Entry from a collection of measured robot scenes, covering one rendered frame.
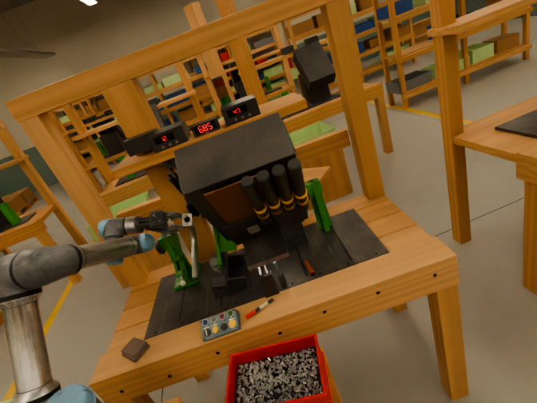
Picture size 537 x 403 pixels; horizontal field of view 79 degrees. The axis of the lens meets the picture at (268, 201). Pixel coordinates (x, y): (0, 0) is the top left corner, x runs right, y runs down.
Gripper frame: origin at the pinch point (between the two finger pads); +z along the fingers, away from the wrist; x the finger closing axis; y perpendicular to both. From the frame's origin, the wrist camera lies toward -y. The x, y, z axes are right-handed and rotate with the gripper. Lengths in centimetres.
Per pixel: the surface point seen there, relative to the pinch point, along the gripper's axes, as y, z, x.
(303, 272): -5, 48, -27
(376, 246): 2, 80, -21
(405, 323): -78, 120, -59
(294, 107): 20, 51, 39
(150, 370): -6, -18, -57
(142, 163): 7.4, -16.5, 25.9
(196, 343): -0.6, 1.5, -49.7
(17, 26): -571, -526, 771
